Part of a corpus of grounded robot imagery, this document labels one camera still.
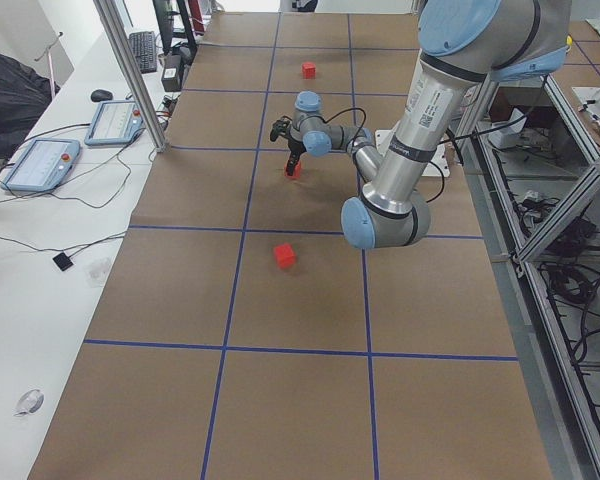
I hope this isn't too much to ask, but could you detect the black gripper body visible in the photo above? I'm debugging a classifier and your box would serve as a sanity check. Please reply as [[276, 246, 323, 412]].
[[286, 132, 305, 156]]

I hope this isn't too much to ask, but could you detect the red block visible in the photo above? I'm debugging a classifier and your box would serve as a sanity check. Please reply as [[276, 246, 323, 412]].
[[273, 243, 297, 269], [285, 162, 302, 180], [301, 62, 316, 79]]

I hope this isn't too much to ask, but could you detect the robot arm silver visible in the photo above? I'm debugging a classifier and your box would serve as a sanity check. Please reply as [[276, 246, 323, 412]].
[[270, 1, 572, 250]]

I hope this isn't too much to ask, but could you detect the black power adapter box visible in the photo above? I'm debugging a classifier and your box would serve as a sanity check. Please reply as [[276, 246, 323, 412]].
[[161, 54, 183, 92]]

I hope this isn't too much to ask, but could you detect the far teach pendant tablet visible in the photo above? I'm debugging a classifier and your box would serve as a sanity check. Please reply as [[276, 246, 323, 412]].
[[84, 100, 143, 147]]

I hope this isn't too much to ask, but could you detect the teach pendant tablet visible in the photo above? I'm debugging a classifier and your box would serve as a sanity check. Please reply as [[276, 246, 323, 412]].
[[84, 100, 143, 147], [1, 138, 81, 193]]

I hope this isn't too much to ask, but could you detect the black keyboard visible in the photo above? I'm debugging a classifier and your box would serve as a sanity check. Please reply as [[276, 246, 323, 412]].
[[128, 31, 157, 74]]

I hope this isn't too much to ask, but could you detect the brown paper table cover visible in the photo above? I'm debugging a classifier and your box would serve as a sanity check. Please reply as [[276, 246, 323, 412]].
[[30, 14, 551, 479]]

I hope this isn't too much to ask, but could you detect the black computer mouse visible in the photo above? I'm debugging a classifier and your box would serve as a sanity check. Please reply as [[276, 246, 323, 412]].
[[90, 89, 113, 103]]

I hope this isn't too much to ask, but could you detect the near teach pendant tablet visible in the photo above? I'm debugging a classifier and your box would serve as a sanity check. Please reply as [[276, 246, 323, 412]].
[[1, 138, 81, 193]]

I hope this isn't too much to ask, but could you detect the small black square pad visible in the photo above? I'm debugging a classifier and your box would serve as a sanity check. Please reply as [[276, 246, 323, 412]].
[[52, 252, 74, 272]]

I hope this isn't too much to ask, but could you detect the person in black jacket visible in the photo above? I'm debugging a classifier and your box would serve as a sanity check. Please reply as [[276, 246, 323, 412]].
[[0, 53, 60, 158]]

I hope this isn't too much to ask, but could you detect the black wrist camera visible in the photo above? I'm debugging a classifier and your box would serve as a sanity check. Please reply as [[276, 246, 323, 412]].
[[269, 116, 292, 142]]

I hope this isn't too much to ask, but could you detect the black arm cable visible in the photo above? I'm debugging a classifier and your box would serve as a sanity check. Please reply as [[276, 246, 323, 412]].
[[322, 107, 367, 139]]

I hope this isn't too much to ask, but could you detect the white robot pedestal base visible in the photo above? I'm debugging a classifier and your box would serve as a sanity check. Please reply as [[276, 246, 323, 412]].
[[374, 129, 450, 178]]

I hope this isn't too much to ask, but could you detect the aluminium frame post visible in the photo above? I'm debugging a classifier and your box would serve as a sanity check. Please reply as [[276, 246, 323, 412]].
[[93, 0, 167, 153]]

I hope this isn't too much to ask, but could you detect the black cable bundle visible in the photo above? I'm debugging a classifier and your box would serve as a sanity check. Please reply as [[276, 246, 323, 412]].
[[537, 259, 600, 371]]

